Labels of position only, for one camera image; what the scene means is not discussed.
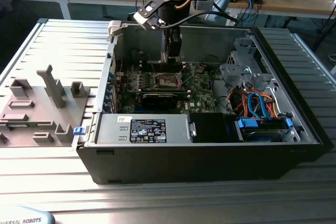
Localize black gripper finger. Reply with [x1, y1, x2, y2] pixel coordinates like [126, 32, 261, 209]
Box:
[164, 26, 184, 64]

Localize metal socket cover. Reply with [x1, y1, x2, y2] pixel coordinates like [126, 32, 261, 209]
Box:
[177, 62, 196, 87]

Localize metal locking lever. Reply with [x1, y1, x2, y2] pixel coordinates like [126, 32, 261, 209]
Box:
[147, 54, 159, 77]

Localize CPU socket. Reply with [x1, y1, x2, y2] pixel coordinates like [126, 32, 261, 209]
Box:
[154, 71, 183, 90]

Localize green motherboard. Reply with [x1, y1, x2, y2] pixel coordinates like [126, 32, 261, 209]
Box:
[115, 61, 221, 114]

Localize black graphics card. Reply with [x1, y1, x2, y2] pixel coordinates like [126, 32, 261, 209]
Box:
[141, 93, 192, 110]

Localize metal drive cage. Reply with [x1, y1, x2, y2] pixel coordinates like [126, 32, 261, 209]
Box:
[218, 36, 281, 97]

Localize black plastic shroud box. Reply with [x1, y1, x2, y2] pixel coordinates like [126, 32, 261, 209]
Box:
[188, 112, 237, 144]

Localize grey power supply unit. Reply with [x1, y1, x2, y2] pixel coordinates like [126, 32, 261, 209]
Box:
[93, 113, 197, 145]

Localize hard disk in blue carrier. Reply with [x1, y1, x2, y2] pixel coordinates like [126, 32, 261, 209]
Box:
[234, 117, 296, 143]

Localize black PC case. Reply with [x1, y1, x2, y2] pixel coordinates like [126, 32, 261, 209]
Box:
[71, 20, 333, 186]

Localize grey parts rack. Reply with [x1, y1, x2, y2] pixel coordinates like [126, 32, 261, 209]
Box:
[0, 63, 93, 148]

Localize pale blue teach pendant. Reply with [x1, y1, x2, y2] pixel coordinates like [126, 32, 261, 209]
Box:
[0, 205, 56, 224]

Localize brown curved cable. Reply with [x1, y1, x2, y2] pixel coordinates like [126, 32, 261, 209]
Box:
[174, 0, 197, 13]

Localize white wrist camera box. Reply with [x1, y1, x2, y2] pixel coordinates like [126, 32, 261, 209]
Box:
[132, 0, 165, 30]

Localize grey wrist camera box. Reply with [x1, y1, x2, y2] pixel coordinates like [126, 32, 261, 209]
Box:
[193, 0, 214, 10]

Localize black camera cable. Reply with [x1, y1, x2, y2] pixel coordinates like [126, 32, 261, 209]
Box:
[157, 10, 240, 28]

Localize blue data wire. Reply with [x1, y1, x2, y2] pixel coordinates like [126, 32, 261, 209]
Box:
[258, 94, 272, 121]
[247, 92, 263, 119]

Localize orange wire bundle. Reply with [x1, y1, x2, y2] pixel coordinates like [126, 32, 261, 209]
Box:
[230, 89, 280, 118]

